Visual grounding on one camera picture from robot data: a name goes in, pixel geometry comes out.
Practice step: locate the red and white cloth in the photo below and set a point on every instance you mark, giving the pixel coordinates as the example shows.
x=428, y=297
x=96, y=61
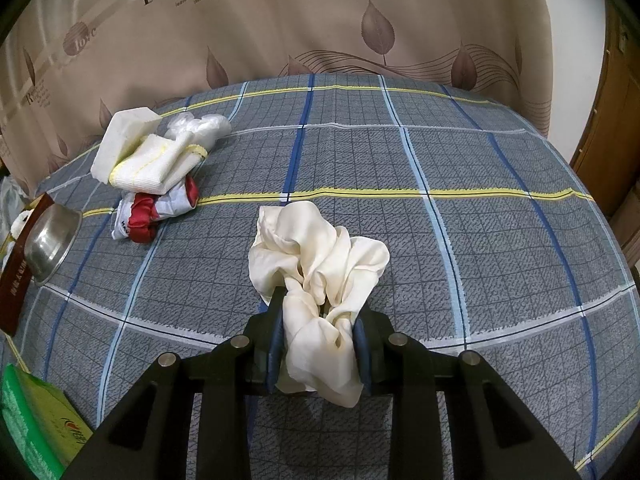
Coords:
x=170, y=202

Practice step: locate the white foam block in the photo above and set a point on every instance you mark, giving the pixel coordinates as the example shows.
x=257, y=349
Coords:
x=115, y=135

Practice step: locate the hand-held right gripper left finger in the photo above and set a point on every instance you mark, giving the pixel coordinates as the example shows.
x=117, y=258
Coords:
x=275, y=355

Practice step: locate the stainless steel bowl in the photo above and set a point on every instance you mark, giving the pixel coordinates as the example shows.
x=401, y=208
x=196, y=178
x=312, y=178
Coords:
x=50, y=240

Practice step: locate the yellow trimmed white cloth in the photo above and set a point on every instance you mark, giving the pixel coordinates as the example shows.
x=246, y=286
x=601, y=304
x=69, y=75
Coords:
x=150, y=165

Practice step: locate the grey plaid bed sheet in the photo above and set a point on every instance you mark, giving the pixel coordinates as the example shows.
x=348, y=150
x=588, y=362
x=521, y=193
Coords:
x=500, y=260

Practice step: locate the white rolled towel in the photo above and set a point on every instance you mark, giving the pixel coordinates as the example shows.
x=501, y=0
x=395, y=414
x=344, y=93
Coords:
x=22, y=222

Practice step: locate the wooden door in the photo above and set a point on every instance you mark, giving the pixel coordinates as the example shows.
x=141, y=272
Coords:
x=620, y=110

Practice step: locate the beige leaf print curtain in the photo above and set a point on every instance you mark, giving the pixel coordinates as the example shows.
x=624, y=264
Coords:
x=300, y=10

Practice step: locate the red and gold tin box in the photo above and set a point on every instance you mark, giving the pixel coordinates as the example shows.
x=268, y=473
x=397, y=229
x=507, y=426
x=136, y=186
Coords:
x=15, y=290

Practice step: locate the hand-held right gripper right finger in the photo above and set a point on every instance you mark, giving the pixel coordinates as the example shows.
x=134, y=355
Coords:
x=361, y=360

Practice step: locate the cream satin cloth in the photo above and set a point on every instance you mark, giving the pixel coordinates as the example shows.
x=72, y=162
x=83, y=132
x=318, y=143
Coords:
x=310, y=255

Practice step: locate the clear plastic bag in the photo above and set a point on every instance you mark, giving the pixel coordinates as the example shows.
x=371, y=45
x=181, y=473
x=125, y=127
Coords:
x=210, y=127

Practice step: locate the green packet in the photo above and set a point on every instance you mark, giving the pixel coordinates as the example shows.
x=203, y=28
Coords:
x=35, y=420

